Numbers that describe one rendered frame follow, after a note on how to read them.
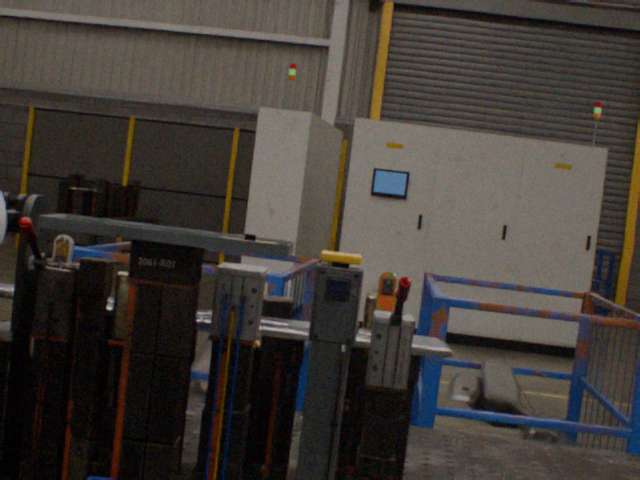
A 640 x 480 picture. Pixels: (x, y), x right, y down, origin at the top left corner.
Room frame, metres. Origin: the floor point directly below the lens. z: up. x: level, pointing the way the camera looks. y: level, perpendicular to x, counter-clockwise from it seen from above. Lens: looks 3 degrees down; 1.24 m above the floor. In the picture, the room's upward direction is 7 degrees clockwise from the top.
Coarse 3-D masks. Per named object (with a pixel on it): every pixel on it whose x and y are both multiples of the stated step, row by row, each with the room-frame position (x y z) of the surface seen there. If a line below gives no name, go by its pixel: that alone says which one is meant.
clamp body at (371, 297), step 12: (372, 300) 1.97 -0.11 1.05; (396, 300) 1.97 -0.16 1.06; (372, 312) 1.97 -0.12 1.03; (372, 324) 1.97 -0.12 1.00; (360, 384) 1.98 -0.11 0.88; (360, 396) 1.98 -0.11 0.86; (360, 408) 1.98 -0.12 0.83; (360, 420) 1.98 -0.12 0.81; (360, 432) 1.98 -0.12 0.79; (348, 468) 1.97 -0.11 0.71
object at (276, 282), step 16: (80, 256) 3.63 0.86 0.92; (112, 256) 3.62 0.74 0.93; (128, 256) 3.61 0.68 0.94; (256, 256) 4.74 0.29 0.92; (272, 256) 4.73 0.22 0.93; (208, 272) 3.58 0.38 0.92; (288, 272) 3.73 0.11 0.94; (304, 272) 4.16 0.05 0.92; (272, 288) 3.55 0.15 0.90; (304, 304) 4.68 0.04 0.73; (304, 320) 4.50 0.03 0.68; (208, 336) 4.56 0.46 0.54; (208, 352) 4.28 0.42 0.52; (304, 352) 4.68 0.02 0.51; (192, 368) 3.89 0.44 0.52; (304, 368) 4.68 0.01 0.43; (192, 384) 4.55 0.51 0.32; (304, 384) 4.68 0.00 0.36
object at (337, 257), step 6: (324, 252) 1.49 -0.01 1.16; (330, 252) 1.50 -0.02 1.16; (336, 252) 1.51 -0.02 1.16; (324, 258) 1.48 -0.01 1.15; (330, 258) 1.48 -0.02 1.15; (336, 258) 1.48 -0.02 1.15; (342, 258) 1.48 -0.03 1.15; (348, 258) 1.48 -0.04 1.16; (354, 258) 1.48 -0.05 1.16; (360, 258) 1.48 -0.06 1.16; (336, 264) 1.50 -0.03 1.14; (342, 264) 1.50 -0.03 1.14; (348, 264) 1.50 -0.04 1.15
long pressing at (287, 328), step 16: (0, 288) 1.82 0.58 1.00; (112, 304) 1.82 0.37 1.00; (208, 320) 1.76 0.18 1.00; (272, 320) 1.88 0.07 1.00; (288, 320) 1.91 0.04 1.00; (272, 336) 1.75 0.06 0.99; (288, 336) 1.75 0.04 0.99; (304, 336) 1.75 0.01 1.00; (416, 336) 1.90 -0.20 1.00; (416, 352) 1.75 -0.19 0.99; (432, 352) 1.75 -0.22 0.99; (448, 352) 1.76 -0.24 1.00
